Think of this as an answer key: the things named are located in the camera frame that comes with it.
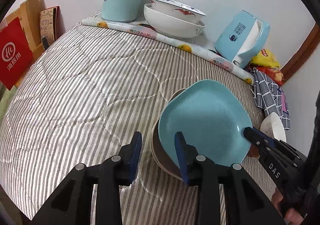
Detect light blue square plate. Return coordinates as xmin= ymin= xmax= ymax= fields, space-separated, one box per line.
xmin=158 ymin=79 xmax=252 ymax=166

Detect person's right hand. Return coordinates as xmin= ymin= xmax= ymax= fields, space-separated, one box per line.
xmin=271 ymin=187 xmax=304 ymax=225

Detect small white bowl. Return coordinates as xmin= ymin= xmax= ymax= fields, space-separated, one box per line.
xmin=260 ymin=112 xmax=286 ymax=142

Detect grey checked cloth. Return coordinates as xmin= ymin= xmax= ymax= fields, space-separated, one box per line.
xmin=253 ymin=67 xmax=291 ymax=130

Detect red snack bag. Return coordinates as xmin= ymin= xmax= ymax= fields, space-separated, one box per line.
xmin=246 ymin=64 xmax=284 ymax=86

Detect yellow snack bag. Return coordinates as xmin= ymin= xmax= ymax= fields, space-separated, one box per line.
xmin=250 ymin=49 xmax=280 ymax=68

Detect brown rimmed plate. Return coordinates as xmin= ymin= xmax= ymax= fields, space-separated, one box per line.
xmin=150 ymin=87 xmax=188 ymax=182

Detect light blue tissue box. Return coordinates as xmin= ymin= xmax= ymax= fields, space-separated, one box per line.
xmin=215 ymin=10 xmax=271 ymax=68

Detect grey striped quilt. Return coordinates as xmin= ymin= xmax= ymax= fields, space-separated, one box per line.
xmin=1 ymin=23 xmax=264 ymax=224

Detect colourful fruit print mat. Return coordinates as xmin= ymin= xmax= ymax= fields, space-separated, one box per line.
xmin=81 ymin=16 xmax=254 ymax=86

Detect large white bowl grey swirls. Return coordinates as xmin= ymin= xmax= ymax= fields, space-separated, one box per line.
xmin=144 ymin=3 xmax=205 ymax=38

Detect white bowl red pattern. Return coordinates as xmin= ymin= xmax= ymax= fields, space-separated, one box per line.
xmin=150 ymin=0 xmax=206 ymax=23

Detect red paper bag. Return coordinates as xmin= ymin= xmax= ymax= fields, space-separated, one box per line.
xmin=0 ymin=17 xmax=33 ymax=90

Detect patterned brown paper bag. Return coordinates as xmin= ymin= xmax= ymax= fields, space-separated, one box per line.
xmin=40 ymin=6 xmax=59 ymax=47

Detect brown cardboard box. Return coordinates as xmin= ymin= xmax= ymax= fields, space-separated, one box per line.
xmin=5 ymin=0 xmax=44 ymax=62

